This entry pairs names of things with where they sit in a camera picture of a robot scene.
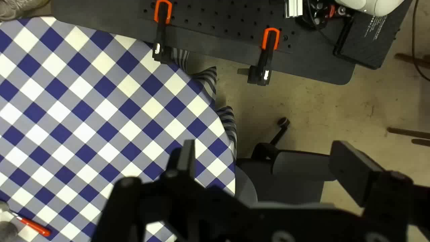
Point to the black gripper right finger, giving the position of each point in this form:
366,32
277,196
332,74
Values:
371,185

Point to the red handled tool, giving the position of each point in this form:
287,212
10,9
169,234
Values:
35,226

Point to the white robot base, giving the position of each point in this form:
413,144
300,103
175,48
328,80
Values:
371,6

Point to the blue white checkered tablecloth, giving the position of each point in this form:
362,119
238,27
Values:
81,109

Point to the orange black clamp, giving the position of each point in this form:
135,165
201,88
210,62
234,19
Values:
260,74
162,16

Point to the orange black clamp right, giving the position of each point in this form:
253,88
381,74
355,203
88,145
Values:
260,74

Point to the grey office chair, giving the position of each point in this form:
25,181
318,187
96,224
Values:
281,176

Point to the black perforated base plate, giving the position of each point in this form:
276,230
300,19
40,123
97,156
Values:
320,39

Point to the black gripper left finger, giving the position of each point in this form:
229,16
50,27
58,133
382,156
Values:
179,176

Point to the orange black clamp left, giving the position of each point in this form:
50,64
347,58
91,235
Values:
162,16

